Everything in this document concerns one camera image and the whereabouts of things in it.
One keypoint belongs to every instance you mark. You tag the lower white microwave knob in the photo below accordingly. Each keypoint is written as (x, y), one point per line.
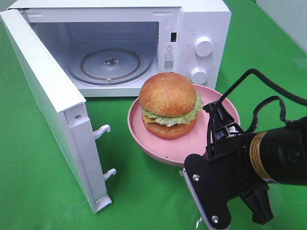
(199, 76)

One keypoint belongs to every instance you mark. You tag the burger with lettuce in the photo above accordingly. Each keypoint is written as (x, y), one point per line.
(170, 105)

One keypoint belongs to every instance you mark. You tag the pink round plate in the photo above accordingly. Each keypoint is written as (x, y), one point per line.
(168, 151)

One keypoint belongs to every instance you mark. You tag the white microwave oven body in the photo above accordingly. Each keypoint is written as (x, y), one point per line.
(173, 25)

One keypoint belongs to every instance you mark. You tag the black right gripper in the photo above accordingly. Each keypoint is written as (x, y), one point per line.
(226, 150)

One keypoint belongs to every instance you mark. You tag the glass microwave turntable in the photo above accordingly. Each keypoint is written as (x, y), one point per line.
(111, 62)

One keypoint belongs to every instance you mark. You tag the white microwave door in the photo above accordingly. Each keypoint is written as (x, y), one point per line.
(63, 108)

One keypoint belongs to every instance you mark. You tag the white microwave knob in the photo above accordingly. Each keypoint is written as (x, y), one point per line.
(203, 46)
(199, 76)

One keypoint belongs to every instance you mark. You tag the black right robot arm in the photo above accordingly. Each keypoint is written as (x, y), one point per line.
(277, 156)

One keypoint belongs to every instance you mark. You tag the upper white microwave knob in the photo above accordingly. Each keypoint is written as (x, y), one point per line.
(203, 46)

